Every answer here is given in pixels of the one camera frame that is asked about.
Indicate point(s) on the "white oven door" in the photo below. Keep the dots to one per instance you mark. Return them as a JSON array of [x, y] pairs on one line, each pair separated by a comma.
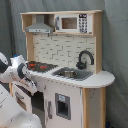
[[22, 98]]

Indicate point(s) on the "wooden toy kitchen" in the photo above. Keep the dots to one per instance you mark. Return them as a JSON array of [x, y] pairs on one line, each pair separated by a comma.
[[74, 50]]

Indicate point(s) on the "white cabinet door with dispenser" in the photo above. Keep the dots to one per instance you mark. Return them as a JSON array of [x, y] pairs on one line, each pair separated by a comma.
[[63, 106]]

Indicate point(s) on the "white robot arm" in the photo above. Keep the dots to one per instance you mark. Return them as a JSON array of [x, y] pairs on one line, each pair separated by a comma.
[[12, 115]]

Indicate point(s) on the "grey range hood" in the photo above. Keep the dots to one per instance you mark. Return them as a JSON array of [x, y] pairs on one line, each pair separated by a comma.
[[39, 25]]

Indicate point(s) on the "grey sink basin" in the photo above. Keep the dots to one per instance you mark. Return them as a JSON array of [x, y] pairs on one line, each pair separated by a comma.
[[73, 74]]

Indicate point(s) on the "toy microwave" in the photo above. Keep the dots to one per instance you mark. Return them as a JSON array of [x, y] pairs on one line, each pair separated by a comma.
[[73, 23]]

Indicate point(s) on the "black stovetop red burners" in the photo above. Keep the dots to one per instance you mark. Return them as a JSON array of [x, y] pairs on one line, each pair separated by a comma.
[[40, 67]]

